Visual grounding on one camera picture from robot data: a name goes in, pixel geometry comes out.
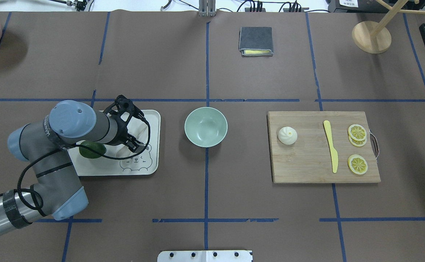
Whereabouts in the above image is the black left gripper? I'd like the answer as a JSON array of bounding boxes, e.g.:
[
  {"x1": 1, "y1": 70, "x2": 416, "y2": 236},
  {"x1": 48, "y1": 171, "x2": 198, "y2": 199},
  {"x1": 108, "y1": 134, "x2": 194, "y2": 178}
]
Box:
[{"x1": 103, "y1": 95, "x2": 148, "y2": 152}]

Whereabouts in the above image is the white steamed bun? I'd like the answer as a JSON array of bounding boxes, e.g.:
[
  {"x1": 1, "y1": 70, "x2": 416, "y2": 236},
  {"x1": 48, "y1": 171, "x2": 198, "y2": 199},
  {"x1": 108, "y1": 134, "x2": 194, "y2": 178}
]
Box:
[{"x1": 278, "y1": 126, "x2": 298, "y2": 145}]

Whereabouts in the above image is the white ceramic spoon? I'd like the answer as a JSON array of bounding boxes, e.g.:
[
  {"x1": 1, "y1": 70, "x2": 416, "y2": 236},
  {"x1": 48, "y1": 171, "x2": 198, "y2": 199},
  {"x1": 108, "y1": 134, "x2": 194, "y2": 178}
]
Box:
[{"x1": 115, "y1": 119, "x2": 150, "y2": 158}]

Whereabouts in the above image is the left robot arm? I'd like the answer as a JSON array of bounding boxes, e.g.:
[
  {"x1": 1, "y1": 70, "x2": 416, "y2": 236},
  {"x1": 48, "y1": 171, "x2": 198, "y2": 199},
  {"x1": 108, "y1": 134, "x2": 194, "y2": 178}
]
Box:
[{"x1": 0, "y1": 95, "x2": 150, "y2": 236}]

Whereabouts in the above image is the light green bowl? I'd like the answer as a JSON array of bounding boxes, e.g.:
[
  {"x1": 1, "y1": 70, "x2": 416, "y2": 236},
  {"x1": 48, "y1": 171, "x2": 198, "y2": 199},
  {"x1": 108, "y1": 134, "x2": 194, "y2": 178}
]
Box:
[{"x1": 184, "y1": 107, "x2": 228, "y2": 148}]

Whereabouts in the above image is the white bear tray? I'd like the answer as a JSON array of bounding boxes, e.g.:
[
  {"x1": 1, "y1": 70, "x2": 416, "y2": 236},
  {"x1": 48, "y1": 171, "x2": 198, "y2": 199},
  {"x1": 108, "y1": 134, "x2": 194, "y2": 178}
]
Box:
[{"x1": 68, "y1": 110, "x2": 161, "y2": 177}]

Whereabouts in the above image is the green avocado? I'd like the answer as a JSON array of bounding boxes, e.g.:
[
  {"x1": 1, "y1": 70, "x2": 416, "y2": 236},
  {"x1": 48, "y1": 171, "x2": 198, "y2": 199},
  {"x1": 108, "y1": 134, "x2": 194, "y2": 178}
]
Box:
[{"x1": 78, "y1": 140, "x2": 106, "y2": 159}]

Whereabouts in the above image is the grey folded cloth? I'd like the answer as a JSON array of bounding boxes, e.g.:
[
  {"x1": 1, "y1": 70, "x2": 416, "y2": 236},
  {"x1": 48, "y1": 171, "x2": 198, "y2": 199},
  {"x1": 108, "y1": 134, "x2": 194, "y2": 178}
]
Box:
[{"x1": 238, "y1": 27, "x2": 274, "y2": 57}]

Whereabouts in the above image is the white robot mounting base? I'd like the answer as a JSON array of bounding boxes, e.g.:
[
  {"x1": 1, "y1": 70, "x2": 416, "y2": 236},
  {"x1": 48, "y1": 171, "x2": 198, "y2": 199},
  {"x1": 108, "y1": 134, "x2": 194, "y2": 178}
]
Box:
[{"x1": 157, "y1": 249, "x2": 253, "y2": 262}]

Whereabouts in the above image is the bamboo cutting board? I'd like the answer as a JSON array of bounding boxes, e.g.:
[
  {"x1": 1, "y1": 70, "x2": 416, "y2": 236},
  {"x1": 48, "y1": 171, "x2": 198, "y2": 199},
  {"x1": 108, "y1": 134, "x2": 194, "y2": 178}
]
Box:
[{"x1": 267, "y1": 111, "x2": 381, "y2": 183}]

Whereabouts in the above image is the yellow plastic knife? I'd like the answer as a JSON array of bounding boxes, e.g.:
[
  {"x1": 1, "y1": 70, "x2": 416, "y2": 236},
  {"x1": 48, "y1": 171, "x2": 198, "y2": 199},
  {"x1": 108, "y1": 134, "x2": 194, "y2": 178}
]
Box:
[{"x1": 323, "y1": 120, "x2": 339, "y2": 174}]

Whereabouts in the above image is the lemon slice top stacked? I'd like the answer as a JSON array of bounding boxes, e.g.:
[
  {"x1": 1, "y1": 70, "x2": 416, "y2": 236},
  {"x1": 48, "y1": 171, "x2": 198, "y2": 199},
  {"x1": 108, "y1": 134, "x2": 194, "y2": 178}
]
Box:
[{"x1": 347, "y1": 124, "x2": 367, "y2": 141}]

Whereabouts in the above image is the lemon slice stacked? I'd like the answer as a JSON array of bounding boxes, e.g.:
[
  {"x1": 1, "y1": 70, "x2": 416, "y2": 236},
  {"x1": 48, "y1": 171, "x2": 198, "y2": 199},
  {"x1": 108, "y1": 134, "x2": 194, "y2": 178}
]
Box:
[
  {"x1": 347, "y1": 124, "x2": 367, "y2": 141},
  {"x1": 349, "y1": 136, "x2": 367, "y2": 147}
]

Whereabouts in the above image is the lemon slice bottom stacked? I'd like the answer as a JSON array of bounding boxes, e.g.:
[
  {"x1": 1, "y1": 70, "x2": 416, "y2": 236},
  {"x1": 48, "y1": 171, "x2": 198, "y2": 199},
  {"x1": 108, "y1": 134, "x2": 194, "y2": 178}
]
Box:
[{"x1": 349, "y1": 136, "x2": 367, "y2": 147}]

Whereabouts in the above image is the lemon slice single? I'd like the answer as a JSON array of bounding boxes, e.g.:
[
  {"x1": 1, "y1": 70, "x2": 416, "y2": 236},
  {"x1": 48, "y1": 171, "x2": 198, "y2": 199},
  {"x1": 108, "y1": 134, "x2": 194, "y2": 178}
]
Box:
[{"x1": 347, "y1": 154, "x2": 368, "y2": 175}]

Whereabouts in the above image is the wooden mug tree stand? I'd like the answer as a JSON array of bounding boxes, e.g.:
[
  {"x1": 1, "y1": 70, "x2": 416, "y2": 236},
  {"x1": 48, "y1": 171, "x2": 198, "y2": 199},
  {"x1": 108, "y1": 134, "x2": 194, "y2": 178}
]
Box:
[{"x1": 351, "y1": 0, "x2": 425, "y2": 54}]

